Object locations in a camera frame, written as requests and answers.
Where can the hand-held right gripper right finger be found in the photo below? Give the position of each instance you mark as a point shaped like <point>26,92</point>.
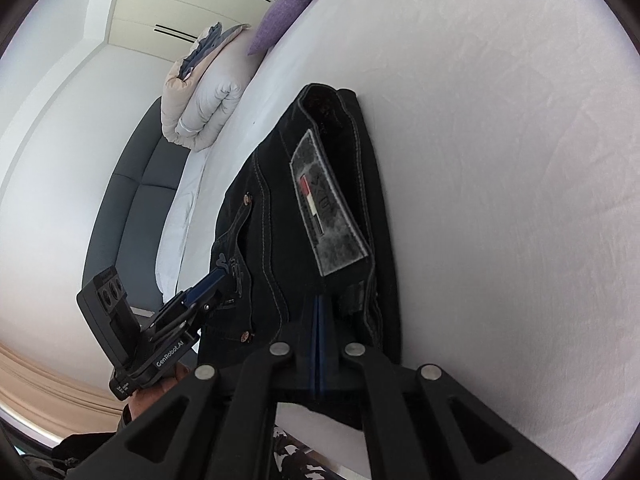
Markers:
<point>400,410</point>

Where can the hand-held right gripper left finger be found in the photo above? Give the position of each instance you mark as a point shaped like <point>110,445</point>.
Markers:
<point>235,410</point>

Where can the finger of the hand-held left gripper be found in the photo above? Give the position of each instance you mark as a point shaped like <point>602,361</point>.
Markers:
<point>207,282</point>

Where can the black denim pants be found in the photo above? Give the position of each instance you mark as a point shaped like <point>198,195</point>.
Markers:
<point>280,240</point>

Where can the person's left forearm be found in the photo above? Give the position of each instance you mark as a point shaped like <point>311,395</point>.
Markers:
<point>95,440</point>

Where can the person's left hand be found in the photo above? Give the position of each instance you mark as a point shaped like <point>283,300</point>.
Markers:
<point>152,397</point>

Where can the black and white patterned rug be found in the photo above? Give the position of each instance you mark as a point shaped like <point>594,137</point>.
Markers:
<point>305,460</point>

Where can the grey padded headboard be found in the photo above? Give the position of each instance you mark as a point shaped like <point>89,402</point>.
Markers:
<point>130,200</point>

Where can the folded white duvet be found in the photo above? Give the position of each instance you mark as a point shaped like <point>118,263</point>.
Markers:
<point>205,95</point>

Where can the white bed sheet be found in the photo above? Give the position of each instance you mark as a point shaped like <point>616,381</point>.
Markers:
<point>475,160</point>

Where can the purple pillow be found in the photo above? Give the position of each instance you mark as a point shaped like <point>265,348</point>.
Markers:
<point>277,25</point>

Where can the cream wardrobe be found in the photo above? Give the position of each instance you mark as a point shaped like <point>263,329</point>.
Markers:
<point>165,0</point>

